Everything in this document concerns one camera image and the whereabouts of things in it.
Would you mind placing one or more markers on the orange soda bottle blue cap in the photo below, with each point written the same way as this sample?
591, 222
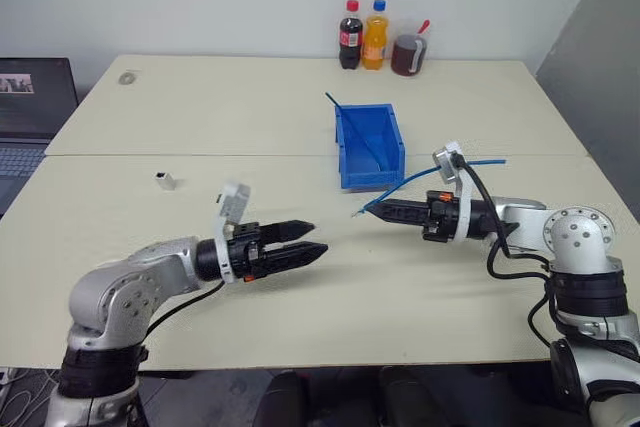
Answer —
375, 42

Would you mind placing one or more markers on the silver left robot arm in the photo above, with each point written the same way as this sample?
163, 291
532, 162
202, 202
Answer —
120, 292

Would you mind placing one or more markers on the red spoon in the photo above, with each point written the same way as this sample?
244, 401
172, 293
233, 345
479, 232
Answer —
424, 26

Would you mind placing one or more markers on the blue plastic bin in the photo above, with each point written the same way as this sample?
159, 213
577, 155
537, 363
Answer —
372, 178

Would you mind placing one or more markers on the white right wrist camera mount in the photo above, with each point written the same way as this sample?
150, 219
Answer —
450, 167

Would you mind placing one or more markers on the black laptop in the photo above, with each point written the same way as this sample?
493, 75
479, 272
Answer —
30, 107

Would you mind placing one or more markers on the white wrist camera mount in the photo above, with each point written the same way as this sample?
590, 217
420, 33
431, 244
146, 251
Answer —
450, 167
235, 202

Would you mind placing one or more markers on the cola bottle red cap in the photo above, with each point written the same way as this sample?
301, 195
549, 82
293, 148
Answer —
350, 42

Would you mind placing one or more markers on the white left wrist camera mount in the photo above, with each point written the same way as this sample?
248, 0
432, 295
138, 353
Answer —
235, 202

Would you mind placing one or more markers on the clear jar brown liquid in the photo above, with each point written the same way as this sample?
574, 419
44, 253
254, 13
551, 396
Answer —
406, 54

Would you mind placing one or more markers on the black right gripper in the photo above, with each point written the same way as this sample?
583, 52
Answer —
441, 219

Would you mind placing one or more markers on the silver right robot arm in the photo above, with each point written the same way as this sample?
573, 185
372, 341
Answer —
580, 237

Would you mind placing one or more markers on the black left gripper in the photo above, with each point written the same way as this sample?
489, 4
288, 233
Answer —
246, 258

